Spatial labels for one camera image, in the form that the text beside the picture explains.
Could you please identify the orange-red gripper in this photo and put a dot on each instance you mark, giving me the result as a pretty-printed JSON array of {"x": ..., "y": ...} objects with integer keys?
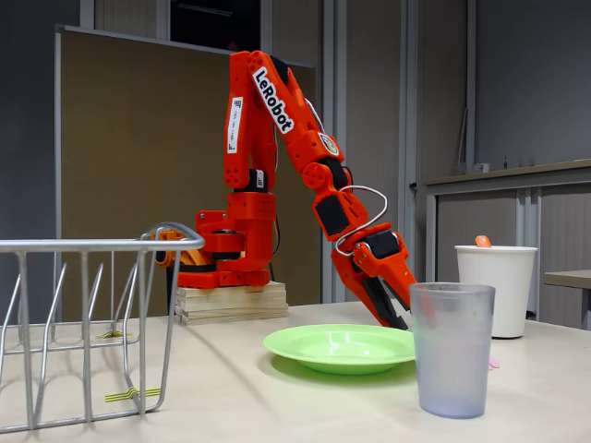
[{"x": 366, "y": 268}]

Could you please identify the green plastic plate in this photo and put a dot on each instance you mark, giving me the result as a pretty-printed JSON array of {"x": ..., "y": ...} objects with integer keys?
[{"x": 337, "y": 350}]

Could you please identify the clear grey plastic tumbler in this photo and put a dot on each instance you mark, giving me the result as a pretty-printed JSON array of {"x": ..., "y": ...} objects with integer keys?
[{"x": 452, "y": 360}]

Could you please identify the orange plastic knife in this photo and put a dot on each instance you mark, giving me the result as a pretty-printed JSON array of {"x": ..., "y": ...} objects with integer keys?
[{"x": 483, "y": 242}]

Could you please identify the pink plastic fork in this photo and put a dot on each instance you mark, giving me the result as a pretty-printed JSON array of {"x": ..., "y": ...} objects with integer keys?
[{"x": 494, "y": 363}]

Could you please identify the orange-red SO-100 robot arm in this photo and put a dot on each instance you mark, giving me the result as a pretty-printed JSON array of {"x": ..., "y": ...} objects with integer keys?
[{"x": 305, "y": 138}]

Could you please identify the grey low cabinet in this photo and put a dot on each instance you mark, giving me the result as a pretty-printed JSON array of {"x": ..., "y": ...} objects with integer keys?
[{"x": 480, "y": 212}]

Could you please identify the white paper cup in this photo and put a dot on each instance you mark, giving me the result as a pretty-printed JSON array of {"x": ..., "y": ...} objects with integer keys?
[{"x": 512, "y": 286}]

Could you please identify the wooden base block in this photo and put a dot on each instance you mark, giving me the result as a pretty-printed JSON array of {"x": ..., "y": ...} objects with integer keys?
[{"x": 231, "y": 304}]

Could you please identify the small white box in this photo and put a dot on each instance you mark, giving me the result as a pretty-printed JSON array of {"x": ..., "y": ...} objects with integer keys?
[{"x": 481, "y": 167}]

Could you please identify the grey leaning tube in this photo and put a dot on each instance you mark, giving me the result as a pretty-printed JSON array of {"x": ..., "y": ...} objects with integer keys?
[{"x": 461, "y": 138}]

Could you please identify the grey side table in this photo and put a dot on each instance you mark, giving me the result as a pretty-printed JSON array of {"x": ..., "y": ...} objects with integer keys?
[{"x": 568, "y": 278}]

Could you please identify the light orange table clamp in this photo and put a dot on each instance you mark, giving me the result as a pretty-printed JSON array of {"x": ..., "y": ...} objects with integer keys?
[{"x": 191, "y": 258}]

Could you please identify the yellow black tape marker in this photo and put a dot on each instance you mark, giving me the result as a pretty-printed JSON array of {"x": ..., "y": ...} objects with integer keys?
[
  {"x": 113, "y": 335},
  {"x": 122, "y": 396}
]

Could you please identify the brown partition board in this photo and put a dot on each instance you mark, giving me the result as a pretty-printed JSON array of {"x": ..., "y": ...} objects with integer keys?
[{"x": 138, "y": 138}]

